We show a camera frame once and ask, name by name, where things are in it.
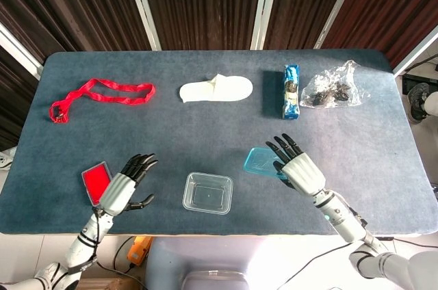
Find clear plastic container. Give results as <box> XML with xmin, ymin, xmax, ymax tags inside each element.
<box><xmin>182</xmin><ymin>171</ymin><xmax>234</xmax><ymax>216</ymax></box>

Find white disposable slipper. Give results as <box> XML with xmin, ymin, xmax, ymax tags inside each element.
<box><xmin>179</xmin><ymin>72</ymin><xmax>254</xmax><ymax>103</ymax></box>

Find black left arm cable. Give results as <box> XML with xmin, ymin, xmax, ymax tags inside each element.
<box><xmin>89</xmin><ymin>207</ymin><xmax>105</xmax><ymax>250</ymax></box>

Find dark grey sneaker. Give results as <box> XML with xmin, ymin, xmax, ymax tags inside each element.
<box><xmin>407</xmin><ymin>83</ymin><xmax>432</xmax><ymax>125</ymax></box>

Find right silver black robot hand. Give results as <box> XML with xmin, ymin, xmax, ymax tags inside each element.
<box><xmin>265</xmin><ymin>132</ymin><xmax>326</xmax><ymax>198</ymax></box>

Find blue grey table cloth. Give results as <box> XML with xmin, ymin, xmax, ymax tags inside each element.
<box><xmin>0</xmin><ymin>49</ymin><xmax>438</xmax><ymax>238</ymax></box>

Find red lanyard ribbon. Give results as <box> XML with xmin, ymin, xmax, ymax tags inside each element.
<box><xmin>49</xmin><ymin>77</ymin><xmax>157</xmax><ymax>124</ymax></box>

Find clear container with teal lid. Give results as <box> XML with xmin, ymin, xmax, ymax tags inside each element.
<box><xmin>242</xmin><ymin>147</ymin><xmax>290</xmax><ymax>181</ymax></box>

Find blue cookie package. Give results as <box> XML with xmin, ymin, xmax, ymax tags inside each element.
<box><xmin>281</xmin><ymin>63</ymin><xmax>302</xmax><ymax>120</ymax></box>

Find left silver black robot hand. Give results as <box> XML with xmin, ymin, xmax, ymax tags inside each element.
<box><xmin>99</xmin><ymin>153</ymin><xmax>159</xmax><ymax>216</ymax></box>

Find clear plastic bag dark contents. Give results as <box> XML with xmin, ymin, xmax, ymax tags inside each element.
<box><xmin>299</xmin><ymin>60</ymin><xmax>363</xmax><ymax>109</ymax></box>

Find dark brown pleated curtain panel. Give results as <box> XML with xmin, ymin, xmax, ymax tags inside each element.
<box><xmin>136</xmin><ymin>0</ymin><xmax>271</xmax><ymax>51</ymax></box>
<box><xmin>265</xmin><ymin>0</ymin><xmax>357</xmax><ymax>51</ymax></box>
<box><xmin>0</xmin><ymin>0</ymin><xmax>153</xmax><ymax>62</ymax></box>
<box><xmin>323</xmin><ymin>0</ymin><xmax>438</xmax><ymax>68</ymax></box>

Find pale robot base body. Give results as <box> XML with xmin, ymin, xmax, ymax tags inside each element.
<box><xmin>145</xmin><ymin>235</ymin><xmax>285</xmax><ymax>290</ymax></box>

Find yellow orange device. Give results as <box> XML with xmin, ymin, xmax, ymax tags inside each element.
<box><xmin>127</xmin><ymin>235</ymin><xmax>153</xmax><ymax>265</ymax></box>

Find white partition frame post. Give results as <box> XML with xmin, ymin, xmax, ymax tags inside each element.
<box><xmin>393</xmin><ymin>28</ymin><xmax>438</xmax><ymax>75</ymax></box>
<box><xmin>0</xmin><ymin>23</ymin><xmax>44</xmax><ymax>70</ymax></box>
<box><xmin>313</xmin><ymin>0</ymin><xmax>364</xmax><ymax>50</ymax></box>
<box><xmin>250</xmin><ymin>0</ymin><xmax>282</xmax><ymax>51</ymax></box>
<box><xmin>122</xmin><ymin>0</ymin><xmax>162</xmax><ymax>51</ymax></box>

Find red card in clear holder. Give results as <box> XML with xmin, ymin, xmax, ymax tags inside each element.
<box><xmin>81</xmin><ymin>161</ymin><xmax>114</xmax><ymax>207</ymax></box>

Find black floor cable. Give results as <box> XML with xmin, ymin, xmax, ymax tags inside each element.
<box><xmin>276</xmin><ymin>250</ymin><xmax>353</xmax><ymax>290</ymax></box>

